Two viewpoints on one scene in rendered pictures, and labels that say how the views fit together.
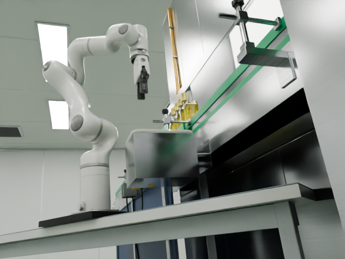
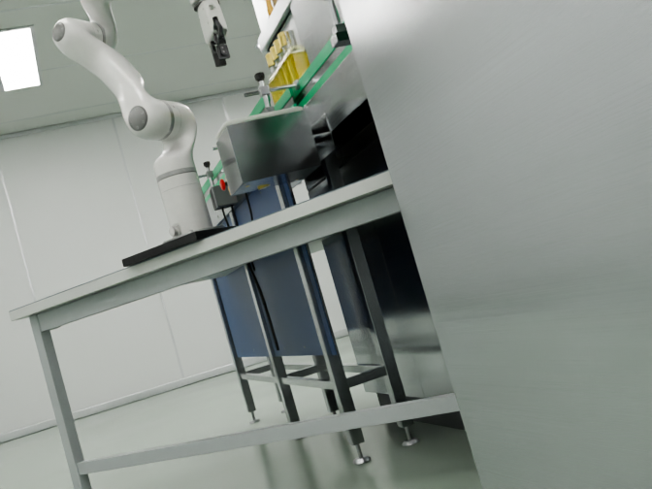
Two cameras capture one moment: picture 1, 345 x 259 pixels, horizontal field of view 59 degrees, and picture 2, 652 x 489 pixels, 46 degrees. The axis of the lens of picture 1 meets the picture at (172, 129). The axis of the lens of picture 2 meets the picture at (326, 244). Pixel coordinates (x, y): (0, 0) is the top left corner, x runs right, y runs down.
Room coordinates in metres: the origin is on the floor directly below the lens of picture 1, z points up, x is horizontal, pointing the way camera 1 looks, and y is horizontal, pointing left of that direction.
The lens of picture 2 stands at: (-1.03, -0.06, 0.52)
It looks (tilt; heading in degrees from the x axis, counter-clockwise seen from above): 3 degrees up; 1
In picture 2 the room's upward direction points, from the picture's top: 16 degrees counter-clockwise
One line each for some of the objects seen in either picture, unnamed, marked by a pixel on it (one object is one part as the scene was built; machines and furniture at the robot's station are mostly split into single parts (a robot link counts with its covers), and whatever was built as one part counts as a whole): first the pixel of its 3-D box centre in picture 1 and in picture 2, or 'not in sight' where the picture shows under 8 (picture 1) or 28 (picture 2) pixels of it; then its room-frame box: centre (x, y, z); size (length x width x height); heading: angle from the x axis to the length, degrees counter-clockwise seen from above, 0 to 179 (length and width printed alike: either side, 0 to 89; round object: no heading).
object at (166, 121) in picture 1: (171, 123); (272, 92); (1.20, 0.00, 1.12); 0.17 x 0.03 x 0.12; 109
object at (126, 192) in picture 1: (129, 190); (223, 197); (1.85, 0.30, 0.96); 0.08 x 0.08 x 0.08; 19
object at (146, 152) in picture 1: (167, 161); (277, 151); (1.07, 0.03, 0.92); 0.27 x 0.17 x 0.15; 109
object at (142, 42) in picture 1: (137, 41); not in sight; (1.11, 0.11, 1.48); 0.09 x 0.08 x 0.13; 154
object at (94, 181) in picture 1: (95, 191); (185, 208); (1.24, 0.34, 0.87); 0.19 x 0.19 x 0.18
